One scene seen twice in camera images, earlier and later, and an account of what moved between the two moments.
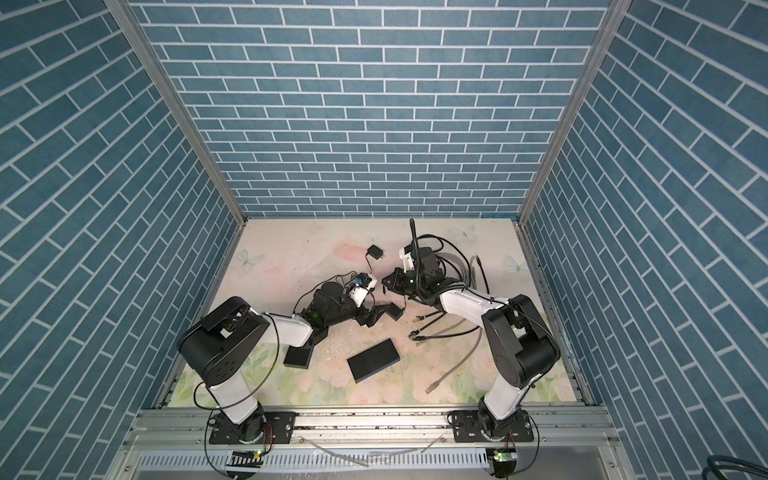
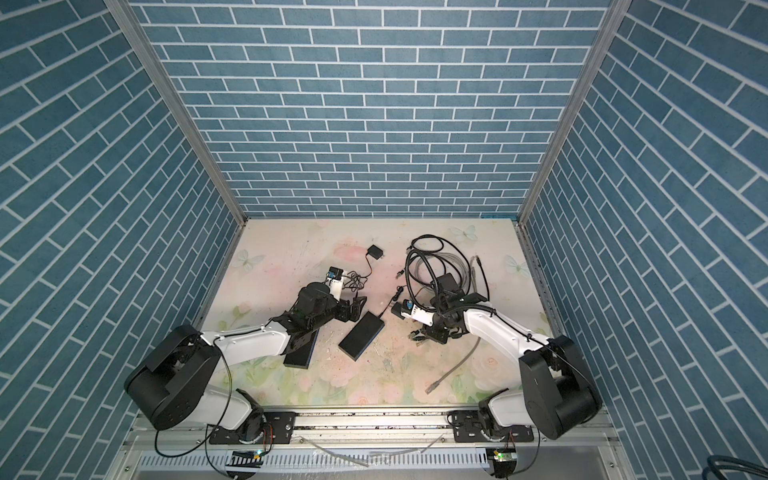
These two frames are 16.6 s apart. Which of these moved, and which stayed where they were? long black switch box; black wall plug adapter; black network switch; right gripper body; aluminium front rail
Moved: right gripper body; black network switch
Stayed: black wall plug adapter; aluminium front rail; long black switch box
